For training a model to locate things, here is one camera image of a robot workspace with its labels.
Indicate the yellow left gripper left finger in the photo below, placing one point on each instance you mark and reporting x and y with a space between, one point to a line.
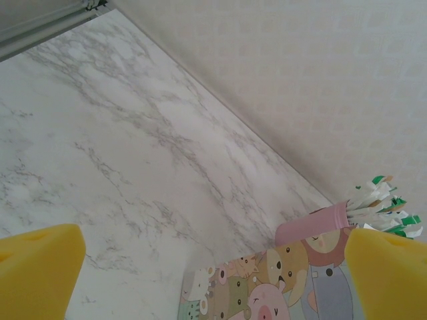
36 276

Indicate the cartoon animal paper gift bag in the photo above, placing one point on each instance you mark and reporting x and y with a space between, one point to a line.
267 286

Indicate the pink cup holder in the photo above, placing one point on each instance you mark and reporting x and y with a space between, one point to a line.
310 226

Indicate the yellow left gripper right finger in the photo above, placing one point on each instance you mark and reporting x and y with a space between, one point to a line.
390 283

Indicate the green white sachet bundle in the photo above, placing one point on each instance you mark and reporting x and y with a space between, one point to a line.
370 213

